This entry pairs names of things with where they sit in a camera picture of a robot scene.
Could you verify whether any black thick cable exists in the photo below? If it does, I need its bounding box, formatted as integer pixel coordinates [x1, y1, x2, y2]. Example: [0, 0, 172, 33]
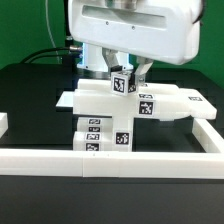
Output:
[20, 45, 84, 64]

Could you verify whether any white chair back part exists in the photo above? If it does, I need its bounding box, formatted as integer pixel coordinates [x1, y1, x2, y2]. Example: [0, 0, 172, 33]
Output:
[73, 79, 217, 121]

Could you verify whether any white chair seat part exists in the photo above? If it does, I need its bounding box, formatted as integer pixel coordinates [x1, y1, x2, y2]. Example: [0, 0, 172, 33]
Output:
[112, 117, 133, 152]

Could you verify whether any white U-shaped fence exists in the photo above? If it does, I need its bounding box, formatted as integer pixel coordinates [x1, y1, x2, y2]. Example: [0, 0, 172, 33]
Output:
[0, 119, 224, 179]

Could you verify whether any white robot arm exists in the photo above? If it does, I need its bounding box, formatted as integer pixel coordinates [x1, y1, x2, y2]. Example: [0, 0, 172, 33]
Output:
[68, 0, 204, 74]

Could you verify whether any white block at left edge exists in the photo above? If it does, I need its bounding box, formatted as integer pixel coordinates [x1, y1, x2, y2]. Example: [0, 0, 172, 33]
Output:
[0, 112, 8, 135]

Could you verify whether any white marker sheet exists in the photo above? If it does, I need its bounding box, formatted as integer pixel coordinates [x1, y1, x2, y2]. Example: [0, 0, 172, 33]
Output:
[56, 91, 73, 108]

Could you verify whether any thin grey cable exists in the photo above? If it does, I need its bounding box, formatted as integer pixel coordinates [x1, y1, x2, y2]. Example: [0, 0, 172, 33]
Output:
[45, 0, 69, 64]

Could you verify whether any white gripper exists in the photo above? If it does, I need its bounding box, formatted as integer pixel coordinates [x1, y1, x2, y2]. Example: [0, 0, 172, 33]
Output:
[68, 0, 201, 85]

